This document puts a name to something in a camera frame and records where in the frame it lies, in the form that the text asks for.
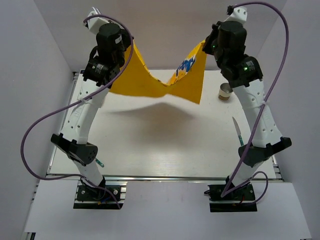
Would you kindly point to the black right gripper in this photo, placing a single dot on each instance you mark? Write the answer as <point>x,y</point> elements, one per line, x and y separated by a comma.
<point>207,47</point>

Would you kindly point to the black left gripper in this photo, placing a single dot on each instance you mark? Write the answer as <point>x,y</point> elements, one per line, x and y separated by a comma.
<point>127,39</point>

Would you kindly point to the yellow Pikachu cloth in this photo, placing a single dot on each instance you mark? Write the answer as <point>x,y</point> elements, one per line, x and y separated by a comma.
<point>186,81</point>

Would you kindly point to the metal cup with paper sleeve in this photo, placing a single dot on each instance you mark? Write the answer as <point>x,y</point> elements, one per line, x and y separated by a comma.
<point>225,92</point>

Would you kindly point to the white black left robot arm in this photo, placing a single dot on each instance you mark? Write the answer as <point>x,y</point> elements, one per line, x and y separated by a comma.
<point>73,138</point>

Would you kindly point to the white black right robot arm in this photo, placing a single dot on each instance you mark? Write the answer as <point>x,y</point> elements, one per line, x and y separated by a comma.
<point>265,138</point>

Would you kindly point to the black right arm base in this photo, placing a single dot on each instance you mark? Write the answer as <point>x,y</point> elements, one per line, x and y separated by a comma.
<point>238,201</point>

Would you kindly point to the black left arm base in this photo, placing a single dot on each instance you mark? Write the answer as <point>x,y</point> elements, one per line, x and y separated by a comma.
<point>90,198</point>

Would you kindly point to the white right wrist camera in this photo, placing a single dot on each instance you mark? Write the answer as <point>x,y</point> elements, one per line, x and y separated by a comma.
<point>237,14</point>

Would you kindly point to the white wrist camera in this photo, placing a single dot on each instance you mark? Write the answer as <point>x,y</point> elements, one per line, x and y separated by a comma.
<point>94,24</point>
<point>237,14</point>

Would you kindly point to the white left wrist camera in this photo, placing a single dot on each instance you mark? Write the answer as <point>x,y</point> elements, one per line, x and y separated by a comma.
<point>94,24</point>

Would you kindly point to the knife with teal handle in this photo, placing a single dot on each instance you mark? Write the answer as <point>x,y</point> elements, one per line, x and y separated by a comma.
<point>238,131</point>

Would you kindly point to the teal handled cutlery piece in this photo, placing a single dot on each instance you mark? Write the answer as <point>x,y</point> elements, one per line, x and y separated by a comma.
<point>99,163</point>

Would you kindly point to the aluminium table frame rail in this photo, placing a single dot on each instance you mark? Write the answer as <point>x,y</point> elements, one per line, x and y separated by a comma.
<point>169,137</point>

